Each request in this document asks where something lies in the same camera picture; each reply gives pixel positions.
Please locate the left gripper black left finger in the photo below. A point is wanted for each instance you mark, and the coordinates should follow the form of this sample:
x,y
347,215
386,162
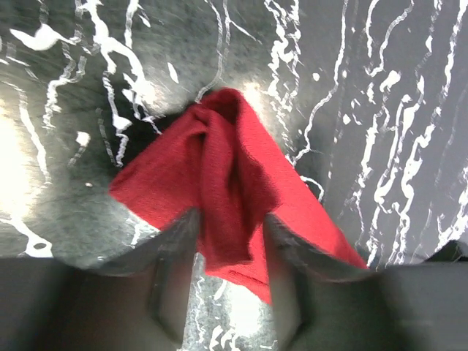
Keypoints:
x,y
135,301

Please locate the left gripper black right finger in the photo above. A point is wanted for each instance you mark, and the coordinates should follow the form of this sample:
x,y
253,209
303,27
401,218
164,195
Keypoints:
x,y
321,303

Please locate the red cloth napkin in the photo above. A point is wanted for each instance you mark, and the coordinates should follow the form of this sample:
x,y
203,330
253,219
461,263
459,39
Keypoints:
x,y
218,158

